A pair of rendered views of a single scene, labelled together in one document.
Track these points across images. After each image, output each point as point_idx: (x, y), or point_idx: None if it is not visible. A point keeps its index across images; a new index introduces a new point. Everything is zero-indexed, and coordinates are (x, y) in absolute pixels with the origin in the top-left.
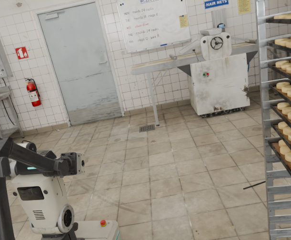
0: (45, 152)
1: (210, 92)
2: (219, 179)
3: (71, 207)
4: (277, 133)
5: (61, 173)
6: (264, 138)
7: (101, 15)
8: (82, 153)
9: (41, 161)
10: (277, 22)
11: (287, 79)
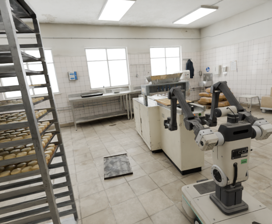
0: (228, 126)
1: None
2: None
3: (222, 178)
4: (45, 148)
5: (184, 125)
6: (47, 169)
7: None
8: (205, 138)
9: (183, 110)
10: (30, 72)
11: (12, 124)
